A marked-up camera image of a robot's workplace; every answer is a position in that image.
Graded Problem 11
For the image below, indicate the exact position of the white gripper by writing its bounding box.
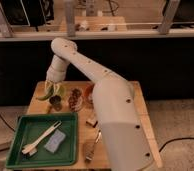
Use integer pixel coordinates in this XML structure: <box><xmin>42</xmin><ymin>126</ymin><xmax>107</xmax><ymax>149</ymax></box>
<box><xmin>45</xmin><ymin>66</ymin><xmax>67</xmax><ymax>94</ymax></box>

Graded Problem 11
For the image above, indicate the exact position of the green pepper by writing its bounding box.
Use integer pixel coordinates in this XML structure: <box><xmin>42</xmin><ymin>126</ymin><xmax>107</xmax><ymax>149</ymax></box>
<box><xmin>37</xmin><ymin>84</ymin><xmax>55</xmax><ymax>101</ymax></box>

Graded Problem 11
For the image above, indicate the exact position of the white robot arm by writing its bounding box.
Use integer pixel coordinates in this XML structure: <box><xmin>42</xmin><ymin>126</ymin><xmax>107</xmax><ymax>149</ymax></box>
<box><xmin>46</xmin><ymin>38</ymin><xmax>157</xmax><ymax>171</ymax></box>

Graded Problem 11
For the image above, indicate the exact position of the light green cup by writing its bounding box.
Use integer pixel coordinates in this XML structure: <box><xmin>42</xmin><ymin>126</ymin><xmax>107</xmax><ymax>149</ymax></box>
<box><xmin>57</xmin><ymin>86</ymin><xmax>66</xmax><ymax>98</ymax></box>

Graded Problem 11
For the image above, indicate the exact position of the metal cup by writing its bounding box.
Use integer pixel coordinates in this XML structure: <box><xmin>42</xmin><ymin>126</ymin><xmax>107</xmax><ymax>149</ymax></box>
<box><xmin>49</xmin><ymin>95</ymin><xmax>62</xmax><ymax>111</ymax></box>

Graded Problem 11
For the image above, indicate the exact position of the wooden table board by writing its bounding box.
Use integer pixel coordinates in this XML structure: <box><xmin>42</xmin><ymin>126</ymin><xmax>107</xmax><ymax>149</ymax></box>
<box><xmin>22</xmin><ymin>80</ymin><xmax>164</xmax><ymax>171</ymax></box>

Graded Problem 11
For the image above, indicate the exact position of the brown patterned jar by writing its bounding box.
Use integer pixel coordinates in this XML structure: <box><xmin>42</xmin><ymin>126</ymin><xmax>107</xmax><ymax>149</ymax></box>
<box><xmin>68</xmin><ymin>88</ymin><xmax>83</xmax><ymax>111</ymax></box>

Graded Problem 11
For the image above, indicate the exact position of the orange plate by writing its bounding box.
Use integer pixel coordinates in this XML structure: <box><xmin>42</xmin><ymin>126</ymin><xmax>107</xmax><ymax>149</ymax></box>
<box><xmin>84</xmin><ymin>84</ymin><xmax>94</xmax><ymax>104</ymax></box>

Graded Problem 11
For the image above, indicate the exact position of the small wooden block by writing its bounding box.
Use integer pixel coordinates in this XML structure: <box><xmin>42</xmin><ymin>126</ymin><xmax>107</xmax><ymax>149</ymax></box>
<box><xmin>86</xmin><ymin>114</ymin><xmax>98</xmax><ymax>127</ymax></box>

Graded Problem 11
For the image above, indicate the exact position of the grey-blue sponge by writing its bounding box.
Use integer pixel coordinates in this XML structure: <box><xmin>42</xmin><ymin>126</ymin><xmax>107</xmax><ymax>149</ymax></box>
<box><xmin>44</xmin><ymin>129</ymin><xmax>66</xmax><ymax>153</ymax></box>

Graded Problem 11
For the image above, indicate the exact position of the green plastic tray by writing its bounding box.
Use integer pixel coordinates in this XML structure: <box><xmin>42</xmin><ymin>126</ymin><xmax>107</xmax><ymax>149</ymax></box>
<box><xmin>5</xmin><ymin>112</ymin><xmax>79</xmax><ymax>169</ymax></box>

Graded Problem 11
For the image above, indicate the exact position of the white dish brush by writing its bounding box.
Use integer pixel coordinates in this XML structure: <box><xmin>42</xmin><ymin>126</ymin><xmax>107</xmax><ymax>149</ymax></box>
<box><xmin>21</xmin><ymin>121</ymin><xmax>62</xmax><ymax>154</ymax></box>

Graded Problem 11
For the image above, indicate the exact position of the black cable on floor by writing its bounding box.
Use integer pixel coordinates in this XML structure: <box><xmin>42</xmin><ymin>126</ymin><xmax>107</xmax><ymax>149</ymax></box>
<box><xmin>0</xmin><ymin>106</ymin><xmax>16</xmax><ymax>132</ymax></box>

